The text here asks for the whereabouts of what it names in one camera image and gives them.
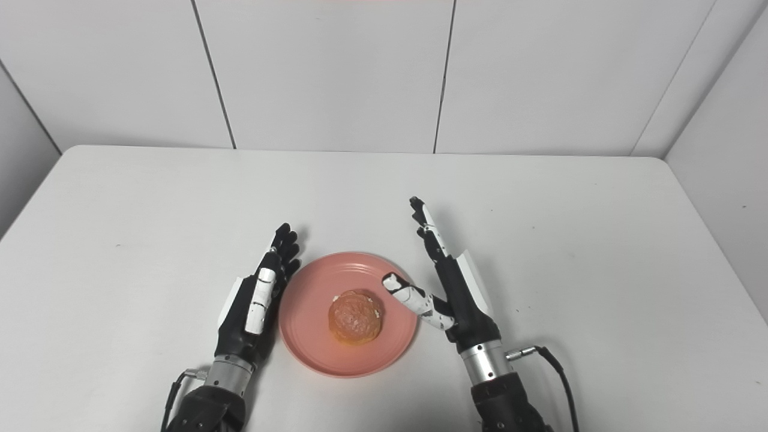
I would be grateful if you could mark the golden cream puff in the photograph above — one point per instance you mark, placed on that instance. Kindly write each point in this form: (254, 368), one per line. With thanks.
(355, 318)

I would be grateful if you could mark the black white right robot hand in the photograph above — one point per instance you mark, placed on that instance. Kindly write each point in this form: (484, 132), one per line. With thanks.
(468, 306)

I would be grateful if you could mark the pink round plate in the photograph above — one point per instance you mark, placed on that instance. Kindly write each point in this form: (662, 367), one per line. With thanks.
(306, 324)

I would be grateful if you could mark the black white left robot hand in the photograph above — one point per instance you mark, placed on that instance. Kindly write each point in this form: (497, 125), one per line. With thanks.
(237, 324)

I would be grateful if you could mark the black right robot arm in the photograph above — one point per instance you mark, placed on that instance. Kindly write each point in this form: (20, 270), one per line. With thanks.
(504, 402)

